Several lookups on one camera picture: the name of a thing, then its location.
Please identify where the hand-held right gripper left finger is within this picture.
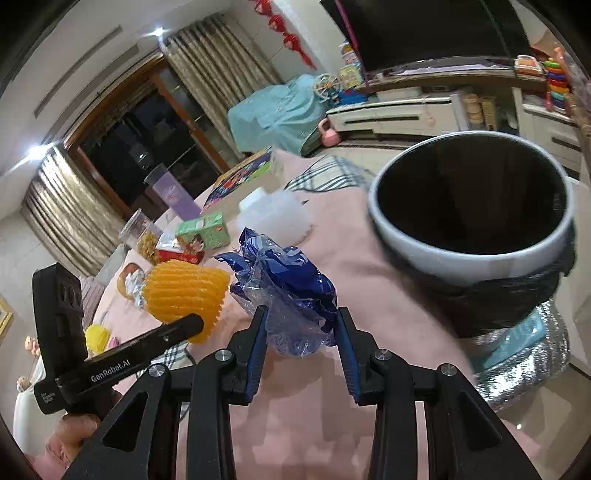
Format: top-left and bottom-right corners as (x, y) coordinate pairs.
(60, 305), (270, 480)

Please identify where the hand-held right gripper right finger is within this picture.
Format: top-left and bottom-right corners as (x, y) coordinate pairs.
(336, 306), (543, 480)

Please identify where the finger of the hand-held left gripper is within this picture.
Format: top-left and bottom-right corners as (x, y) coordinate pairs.
(121, 314), (205, 359)

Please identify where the orange foam fruit net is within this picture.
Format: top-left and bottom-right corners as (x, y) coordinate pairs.
(141, 259), (232, 344)

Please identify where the white paper bag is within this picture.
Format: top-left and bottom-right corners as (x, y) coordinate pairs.
(124, 270), (149, 308)

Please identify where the blue plastic wrapper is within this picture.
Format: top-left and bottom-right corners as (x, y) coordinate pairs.
(215, 227), (339, 357)

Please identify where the green drink carton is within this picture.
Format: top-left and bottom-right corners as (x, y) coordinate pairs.
(175, 210), (230, 252)

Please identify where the white round bin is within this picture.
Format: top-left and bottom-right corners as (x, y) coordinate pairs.
(368, 130), (578, 287)

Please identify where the white trash bin black liner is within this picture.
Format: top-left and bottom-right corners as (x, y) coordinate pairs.
(375, 136), (575, 340)

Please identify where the person's left hand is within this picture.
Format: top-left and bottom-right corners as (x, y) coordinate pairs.
(53, 412), (101, 462)

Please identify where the plaid placemat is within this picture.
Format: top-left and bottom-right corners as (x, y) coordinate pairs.
(284, 154), (377, 192)
(157, 340), (191, 366)

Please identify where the yellow toy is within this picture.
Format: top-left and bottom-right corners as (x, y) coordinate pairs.
(84, 324), (110, 356)

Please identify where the red snack packet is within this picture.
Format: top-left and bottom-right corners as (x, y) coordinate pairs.
(154, 231), (206, 265)

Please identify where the clear plastic snack jar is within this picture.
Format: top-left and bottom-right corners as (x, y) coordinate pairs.
(119, 209), (162, 266)

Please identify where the beige patterned curtain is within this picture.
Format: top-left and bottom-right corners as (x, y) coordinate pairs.
(159, 14), (282, 162)
(21, 145), (125, 275)

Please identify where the purple tumbler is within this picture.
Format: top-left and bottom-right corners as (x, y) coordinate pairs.
(144, 162), (202, 220)

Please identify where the silver shiny bag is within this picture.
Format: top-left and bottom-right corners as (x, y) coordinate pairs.
(462, 300), (571, 414)

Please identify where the dark glass door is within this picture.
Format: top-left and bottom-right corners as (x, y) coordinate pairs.
(65, 55), (232, 217)

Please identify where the pink toy kettlebell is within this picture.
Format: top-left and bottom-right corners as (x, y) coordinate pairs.
(318, 117), (342, 147)

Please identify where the white television cabinet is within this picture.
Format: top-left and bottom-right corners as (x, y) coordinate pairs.
(325, 69), (591, 171)

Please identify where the teal cloth cover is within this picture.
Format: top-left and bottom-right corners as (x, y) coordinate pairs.
(228, 74), (342, 155)

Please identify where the toy ferris wheel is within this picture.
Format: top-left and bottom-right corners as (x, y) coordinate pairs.
(311, 74), (342, 103)

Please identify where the colourful toy box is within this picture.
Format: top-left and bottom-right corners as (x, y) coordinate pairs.
(338, 41), (364, 88)

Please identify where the red hanging decoration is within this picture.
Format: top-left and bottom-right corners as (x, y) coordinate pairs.
(252, 0), (317, 70)

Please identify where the black television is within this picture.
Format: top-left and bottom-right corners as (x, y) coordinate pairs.
(320, 0), (515, 75)

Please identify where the rainbow stacking ring toy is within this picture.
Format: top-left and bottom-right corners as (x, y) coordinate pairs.
(542, 58), (574, 112)

